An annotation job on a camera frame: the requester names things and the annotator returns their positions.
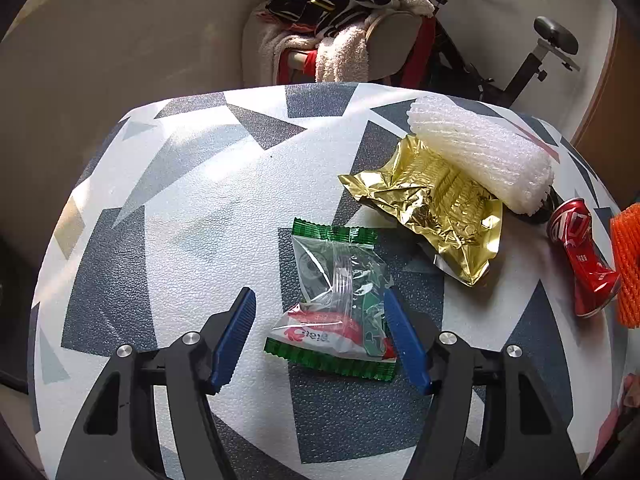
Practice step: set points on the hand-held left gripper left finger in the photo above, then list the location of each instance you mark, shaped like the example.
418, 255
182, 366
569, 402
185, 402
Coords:
235, 335

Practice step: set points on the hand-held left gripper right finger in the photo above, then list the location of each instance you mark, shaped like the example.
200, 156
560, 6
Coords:
405, 340

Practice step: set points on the green clear snack wrapper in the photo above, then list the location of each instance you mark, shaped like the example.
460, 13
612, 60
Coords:
330, 280

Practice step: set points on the gold foil wrapper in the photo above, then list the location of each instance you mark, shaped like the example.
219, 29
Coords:
440, 210

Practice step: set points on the crushed red drink can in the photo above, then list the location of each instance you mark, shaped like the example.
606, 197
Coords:
585, 260

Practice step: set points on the white foam fruit net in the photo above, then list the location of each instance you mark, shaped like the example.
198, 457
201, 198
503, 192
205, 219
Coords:
480, 155

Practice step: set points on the orange-red foam net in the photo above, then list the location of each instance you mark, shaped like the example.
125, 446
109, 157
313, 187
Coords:
627, 270

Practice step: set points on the black exercise bike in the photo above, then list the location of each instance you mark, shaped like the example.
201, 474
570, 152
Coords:
480, 75

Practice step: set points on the red garment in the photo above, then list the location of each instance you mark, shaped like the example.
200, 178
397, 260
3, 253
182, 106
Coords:
422, 50

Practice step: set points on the white fleece garment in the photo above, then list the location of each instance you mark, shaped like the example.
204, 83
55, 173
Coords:
340, 55

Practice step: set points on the beige armchair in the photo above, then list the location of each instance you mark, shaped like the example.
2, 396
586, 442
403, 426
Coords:
395, 30

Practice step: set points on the wooden panel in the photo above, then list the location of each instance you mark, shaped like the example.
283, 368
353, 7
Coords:
610, 85

